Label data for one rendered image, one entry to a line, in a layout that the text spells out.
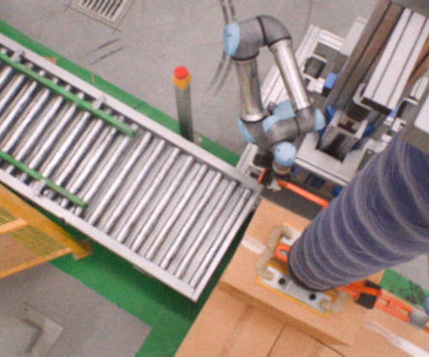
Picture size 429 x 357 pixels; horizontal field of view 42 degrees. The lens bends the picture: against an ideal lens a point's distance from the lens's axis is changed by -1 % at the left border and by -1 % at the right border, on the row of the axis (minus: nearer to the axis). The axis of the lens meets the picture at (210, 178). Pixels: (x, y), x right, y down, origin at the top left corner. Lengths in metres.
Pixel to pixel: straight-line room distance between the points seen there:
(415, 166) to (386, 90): 0.75
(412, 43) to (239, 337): 1.75
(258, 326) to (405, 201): 2.01
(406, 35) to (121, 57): 2.53
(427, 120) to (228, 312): 2.34
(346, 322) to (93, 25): 2.64
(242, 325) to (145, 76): 1.80
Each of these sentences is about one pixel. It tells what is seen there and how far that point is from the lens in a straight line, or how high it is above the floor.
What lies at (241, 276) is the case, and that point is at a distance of 2.41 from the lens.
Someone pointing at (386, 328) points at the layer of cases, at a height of 0.54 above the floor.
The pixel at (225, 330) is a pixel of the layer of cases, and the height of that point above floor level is 0.54.
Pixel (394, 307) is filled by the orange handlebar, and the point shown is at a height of 1.22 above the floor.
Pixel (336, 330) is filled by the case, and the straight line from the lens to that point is 2.46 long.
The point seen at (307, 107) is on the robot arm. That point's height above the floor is 1.54.
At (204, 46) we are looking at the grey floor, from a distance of 3.94.
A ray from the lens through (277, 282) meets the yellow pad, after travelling 2.40.
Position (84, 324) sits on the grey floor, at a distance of 3.55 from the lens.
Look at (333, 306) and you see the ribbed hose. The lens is 2.38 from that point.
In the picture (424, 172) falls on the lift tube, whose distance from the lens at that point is 0.91.
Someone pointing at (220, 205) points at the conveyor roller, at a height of 0.55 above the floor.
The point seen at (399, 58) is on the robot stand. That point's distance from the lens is 1.71.
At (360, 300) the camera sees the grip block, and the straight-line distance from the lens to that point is 2.34.
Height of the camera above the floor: 3.47
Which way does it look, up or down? 75 degrees down
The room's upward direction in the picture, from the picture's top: 1 degrees clockwise
